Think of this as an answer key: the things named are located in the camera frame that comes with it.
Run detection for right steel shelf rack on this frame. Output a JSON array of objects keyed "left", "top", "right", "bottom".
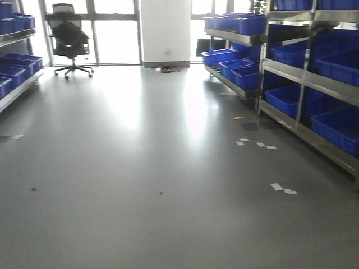
[{"left": 256, "top": 1, "right": 358, "bottom": 178}]

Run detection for steel shelf rack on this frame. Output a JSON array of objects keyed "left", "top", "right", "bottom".
[
  {"left": 1, "top": 1, "right": 43, "bottom": 111},
  {"left": 256, "top": 1, "right": 358, "bottom": 178}
]

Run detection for left steel shelf rack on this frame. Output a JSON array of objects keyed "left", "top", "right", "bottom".
[{"left": 1, "top": 1, "right": 43, "bottom": 111}]

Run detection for far right steel rack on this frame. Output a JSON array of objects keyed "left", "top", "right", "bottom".
[{"left": 197, "top": 13, "right": 266, "bottom": 100}]

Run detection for black office chair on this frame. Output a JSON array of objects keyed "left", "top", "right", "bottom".
[{"left": 45, "top": 3, "right": 94, "bottom": 80}]

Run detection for cables on floor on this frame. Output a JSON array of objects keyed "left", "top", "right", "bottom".
[{"left": 150, "top": 64, "right": 183, "bottom": 74}]

